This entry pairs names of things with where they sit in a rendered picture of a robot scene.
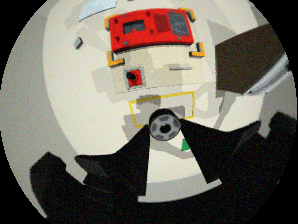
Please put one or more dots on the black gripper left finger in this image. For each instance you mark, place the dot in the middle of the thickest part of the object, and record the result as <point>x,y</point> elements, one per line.
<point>129,164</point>

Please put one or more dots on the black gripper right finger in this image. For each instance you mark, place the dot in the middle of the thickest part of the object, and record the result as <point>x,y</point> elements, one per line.
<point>214,148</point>

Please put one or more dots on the grey wheel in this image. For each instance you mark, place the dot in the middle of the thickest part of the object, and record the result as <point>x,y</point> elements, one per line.
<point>164,132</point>

